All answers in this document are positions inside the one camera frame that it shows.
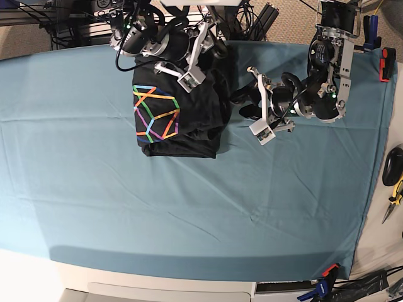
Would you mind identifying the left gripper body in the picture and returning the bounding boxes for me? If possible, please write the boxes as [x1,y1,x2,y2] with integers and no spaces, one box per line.
[247,66,298,132]

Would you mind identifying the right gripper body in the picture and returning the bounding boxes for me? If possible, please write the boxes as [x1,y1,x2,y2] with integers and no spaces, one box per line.
[153,21,220,77]

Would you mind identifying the dark grey T-shirt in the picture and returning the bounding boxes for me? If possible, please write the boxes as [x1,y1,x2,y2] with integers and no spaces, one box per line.
[132,46,236,159]

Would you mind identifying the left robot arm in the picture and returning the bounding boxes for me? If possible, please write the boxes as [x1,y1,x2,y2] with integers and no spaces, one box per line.
[230,1,362,132]

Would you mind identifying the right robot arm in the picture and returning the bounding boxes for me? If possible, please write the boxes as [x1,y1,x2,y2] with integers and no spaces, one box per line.
[108,1,228,81]

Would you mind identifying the black aluminium extrusion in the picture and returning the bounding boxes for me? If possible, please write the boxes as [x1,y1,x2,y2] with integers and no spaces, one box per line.
[249,3,279,41]

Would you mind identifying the blue clamp top right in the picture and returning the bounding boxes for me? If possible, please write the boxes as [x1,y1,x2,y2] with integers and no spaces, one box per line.
[363,15,382,52]

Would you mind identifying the blue clamp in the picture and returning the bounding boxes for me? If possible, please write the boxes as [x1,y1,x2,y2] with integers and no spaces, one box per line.
[297,279,329,301]
[363,15,382,52]

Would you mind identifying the orange black clamp top right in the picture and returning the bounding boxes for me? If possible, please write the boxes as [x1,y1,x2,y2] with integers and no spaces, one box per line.
[379,47,396,82]

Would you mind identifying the orange black clamp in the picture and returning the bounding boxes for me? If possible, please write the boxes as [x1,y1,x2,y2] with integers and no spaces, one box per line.
[379,47,396,82]
[322,263,340,281]

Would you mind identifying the black computer mouse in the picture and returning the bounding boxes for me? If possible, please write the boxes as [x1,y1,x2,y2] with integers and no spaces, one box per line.
[382,147,403,186]

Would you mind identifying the teal table cloth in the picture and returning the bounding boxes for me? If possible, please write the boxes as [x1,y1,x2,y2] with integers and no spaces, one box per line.
[1,45,396,281]

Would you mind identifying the orange black clamp bottom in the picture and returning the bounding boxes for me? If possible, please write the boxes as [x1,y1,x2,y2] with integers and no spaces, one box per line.
[322,263,340,281]

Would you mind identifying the blue clamp bottom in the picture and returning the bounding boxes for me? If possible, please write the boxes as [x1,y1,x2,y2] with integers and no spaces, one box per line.
[297,279,329,301]

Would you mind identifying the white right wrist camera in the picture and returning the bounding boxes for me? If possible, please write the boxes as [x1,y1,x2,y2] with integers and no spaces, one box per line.
[177,66,206,93]

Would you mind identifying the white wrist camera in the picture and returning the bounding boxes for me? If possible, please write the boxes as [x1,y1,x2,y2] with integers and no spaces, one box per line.
[177,66,206,93]
[249,119,276,145]

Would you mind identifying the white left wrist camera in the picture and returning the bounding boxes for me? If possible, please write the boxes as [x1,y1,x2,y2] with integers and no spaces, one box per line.
[249,119,276,145]

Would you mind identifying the yellow handled pliers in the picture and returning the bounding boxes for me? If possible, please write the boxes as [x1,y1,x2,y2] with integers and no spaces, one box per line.
[382,178,402,224]

